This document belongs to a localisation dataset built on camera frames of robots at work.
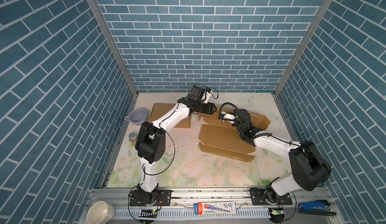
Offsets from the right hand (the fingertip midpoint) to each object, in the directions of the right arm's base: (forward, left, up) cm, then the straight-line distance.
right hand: (237, 106), depth 88 cm
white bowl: (-56, +62, -11) cm, 84 cm away
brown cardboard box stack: (-9, +7, -23) cm, 25 cm away
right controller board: (-49, -20, -24) cm, 58 cm away
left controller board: (-54, +43, -21) cm, 72 cm away
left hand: (-1, +14, -1) cm, 14 cm away
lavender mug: (-2, +66, -13) cm, 68 cm away
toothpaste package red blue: (-49, +12, -17) cm, 54 cm away
